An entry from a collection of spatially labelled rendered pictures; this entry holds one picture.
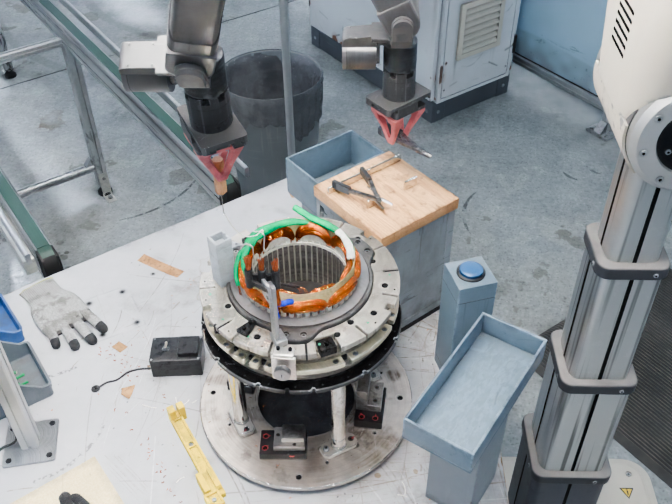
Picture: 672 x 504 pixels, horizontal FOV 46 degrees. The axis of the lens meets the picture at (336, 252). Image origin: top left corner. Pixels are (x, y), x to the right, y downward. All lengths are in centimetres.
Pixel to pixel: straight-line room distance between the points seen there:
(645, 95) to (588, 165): 255
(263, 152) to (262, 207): 100
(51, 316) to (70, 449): 33
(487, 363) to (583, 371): 20
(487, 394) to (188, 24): 68
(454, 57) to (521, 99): 50
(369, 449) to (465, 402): 27
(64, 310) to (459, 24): 231
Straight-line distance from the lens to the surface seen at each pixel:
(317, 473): 139
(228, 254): 123
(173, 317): 168
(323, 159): 165
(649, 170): 106
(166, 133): 231
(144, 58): 102
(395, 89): 139
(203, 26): 89
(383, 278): 127
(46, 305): 175
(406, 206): 146
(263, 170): 297
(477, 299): 139
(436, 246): 153
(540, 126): 377
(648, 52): 98
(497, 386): 123
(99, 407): 156
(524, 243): 308
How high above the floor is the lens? 197
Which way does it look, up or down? 41 degrees down
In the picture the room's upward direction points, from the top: 1 degrees counter-clockwise
